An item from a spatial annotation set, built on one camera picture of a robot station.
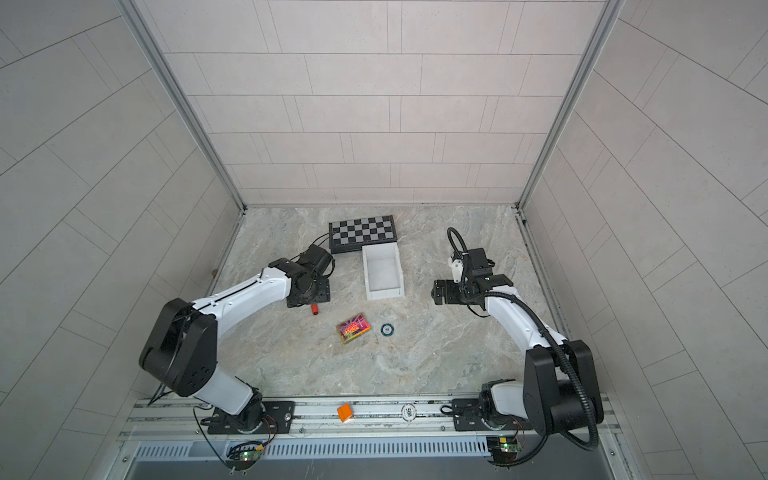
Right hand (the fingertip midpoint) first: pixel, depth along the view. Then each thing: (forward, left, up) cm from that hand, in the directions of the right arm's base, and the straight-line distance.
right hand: (444, 291), depth 87 cm
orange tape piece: (-28, +28, -4) cm, 40 cm away
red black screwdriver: (-1, +39, -4) cm, 39 cm away
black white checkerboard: (+25, +29, -1) cm, 39 cm away
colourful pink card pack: (-7, +27, -4) cm, 28 cm away
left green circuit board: (-36, +50, -4) cm, 62 cm away
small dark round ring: (-8, +17, -5) cm, 20 cm away
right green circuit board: (-37, -8, -7) cm, 39 cm away
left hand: (+3, +36, -1) cm, 36 cm away
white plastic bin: (+12, +18, -4) cm, 22 cm away
